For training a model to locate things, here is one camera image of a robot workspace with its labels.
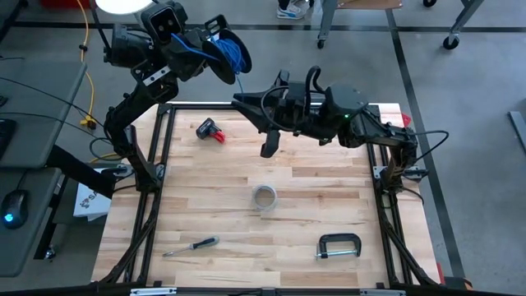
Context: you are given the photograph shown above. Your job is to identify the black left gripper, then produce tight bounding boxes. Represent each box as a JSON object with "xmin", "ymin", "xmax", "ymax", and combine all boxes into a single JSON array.
[{"xmin": 141, "ymin": 14, "xmax": 231, "ymax": 87}]

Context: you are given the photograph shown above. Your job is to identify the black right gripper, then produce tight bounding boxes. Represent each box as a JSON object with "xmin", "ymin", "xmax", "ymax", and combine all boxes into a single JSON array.
[{"xmin": 232, "ymin": 69, "xmax": 330, "ymax": 160}]

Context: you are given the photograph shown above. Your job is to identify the black cord spool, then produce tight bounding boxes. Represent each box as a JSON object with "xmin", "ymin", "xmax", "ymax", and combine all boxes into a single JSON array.
[{"xmin": 200, "ymin": 27, "xmax": 253, "ymax": 86}]

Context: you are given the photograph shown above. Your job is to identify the blue cord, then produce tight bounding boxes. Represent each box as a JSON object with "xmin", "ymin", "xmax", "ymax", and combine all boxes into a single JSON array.
[{"xmin": 170, "ymin": 32, "xmax": 250, "ymax": 95}]

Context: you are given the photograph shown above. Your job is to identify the red black battery pack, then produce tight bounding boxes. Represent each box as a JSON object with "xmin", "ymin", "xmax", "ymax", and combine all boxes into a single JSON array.
[{"xmin": 195, "ymin": 117, "xmax": 226, "ymax": 145}]

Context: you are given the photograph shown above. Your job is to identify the clear tape roll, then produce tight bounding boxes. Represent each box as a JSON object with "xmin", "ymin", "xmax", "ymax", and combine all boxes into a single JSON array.
[{"xmin": 251, "ymin": 183, "xmax": 279, "ymax": 211}]

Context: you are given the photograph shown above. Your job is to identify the white floor lamp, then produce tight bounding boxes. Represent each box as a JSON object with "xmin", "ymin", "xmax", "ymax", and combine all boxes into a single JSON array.
[{"xmin": 95, "ymin": 0, "xmax": 155, "ymax": 16}]

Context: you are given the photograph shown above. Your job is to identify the person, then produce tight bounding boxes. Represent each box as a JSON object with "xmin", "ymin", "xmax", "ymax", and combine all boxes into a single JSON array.
[{"xmin": 277, "ymin": 0, "xmax": 316, "ymax": 21}]

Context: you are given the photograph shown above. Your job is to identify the wooden table grey legs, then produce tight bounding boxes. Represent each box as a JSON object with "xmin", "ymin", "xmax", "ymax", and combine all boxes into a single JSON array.
[{"xmin": 315, "ymin": 0, "xmax": 486, "ymax": 51}]

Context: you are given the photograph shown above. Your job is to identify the red box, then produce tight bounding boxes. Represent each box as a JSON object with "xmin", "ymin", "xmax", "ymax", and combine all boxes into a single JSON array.
[{"xmin": 39, "ymin": 0, "xmax": 98, "ymax": 9}]

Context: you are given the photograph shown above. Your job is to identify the black C-clamp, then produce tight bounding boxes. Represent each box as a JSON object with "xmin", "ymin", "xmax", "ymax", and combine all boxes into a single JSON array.
[{"xmin": 315, "ymin": 232, "xmax": 363, "ymax": 261}]

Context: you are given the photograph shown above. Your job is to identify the white printed box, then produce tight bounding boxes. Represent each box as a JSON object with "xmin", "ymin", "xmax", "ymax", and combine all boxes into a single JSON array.
[{"xmin": 72, "ymin": 180, "xmax": 113, "ymax": 222}]

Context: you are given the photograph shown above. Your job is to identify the grey desk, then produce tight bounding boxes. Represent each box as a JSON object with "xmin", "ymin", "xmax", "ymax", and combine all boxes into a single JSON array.
[
  {"xmin": 0, "ymin": 166, "xmax": 62, "ymax": 277},
  {"xmin": 0, "ymin": 60, "xmax": 88, "ymax": 170}
]

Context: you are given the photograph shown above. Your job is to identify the silver mounting plate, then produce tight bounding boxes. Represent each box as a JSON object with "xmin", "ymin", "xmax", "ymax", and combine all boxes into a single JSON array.
[
  {"xmin": 360, "ymin": 289, "xmax": 406, "ymax": 296},
  {"xmin": 130, "ymin": 287, "xmax": 178, "ymax": 296}
]

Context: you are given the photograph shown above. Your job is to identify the black keyboard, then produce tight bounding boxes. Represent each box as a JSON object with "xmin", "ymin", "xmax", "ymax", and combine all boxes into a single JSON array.
[{"xmin": 0, "ymin": 118, "xmax": 17, "ymax": 160}]

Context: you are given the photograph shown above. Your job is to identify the black computer mouse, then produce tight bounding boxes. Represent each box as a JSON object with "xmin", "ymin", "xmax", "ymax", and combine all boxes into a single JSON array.
[{"xmin": 0, "ymin": 187, "xmax": 30, "ymax": 230}]

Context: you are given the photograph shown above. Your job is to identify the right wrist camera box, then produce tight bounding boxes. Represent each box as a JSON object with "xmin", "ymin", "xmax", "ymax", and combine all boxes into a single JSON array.
[{"xmin": 285, "ymin": 81, "xmax": 311, "ymax": 112}]

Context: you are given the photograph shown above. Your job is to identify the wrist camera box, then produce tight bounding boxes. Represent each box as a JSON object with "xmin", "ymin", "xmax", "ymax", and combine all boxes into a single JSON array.
[
  {"xmin": 285, "ymin": 81, "xmax": 311, "ymax": 112},
  {"xmin": 140, "ymin": 1, "xmax": 189, "ymax": 44}
]

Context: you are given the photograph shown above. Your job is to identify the black aluminium frame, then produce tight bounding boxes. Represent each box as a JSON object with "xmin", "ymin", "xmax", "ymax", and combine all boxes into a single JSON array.
[{"xmin": 90, "ymin": 100, "xmax": 445, "ymax": 296}]

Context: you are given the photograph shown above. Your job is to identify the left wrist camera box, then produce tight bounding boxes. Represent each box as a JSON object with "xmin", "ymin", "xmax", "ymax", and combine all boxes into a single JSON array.
[{"xmin": 140, "ymin": 1, "xmax": 189, "ymax": 44}]

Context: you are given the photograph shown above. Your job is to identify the black camera cable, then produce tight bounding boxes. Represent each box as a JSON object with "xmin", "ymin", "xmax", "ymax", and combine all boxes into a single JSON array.
[
  {"xmin": 260, "ymin": 64, "xmax": 330, "ymax": 133},
  {"xmin": 88, "ymin": 6, "xmax": 114, "ymax": 53}
]

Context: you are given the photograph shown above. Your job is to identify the yellow cable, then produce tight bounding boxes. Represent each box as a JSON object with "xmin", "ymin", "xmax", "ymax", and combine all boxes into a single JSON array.
[{"xmin": 76, "ymin": 0, "xmax": 120, "ymax": 164}]

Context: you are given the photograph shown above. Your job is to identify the black handled screwdriver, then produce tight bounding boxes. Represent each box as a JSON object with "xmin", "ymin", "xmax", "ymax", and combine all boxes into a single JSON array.
[{"xmin": 162, "ymin": 236, "xmax": 221, "ymax": 259}]

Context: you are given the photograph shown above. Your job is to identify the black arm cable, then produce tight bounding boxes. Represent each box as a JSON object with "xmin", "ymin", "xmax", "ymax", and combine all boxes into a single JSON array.
[{"xmin": 410, "ymin": 129, "xmax": 450, "ymax": 165}]

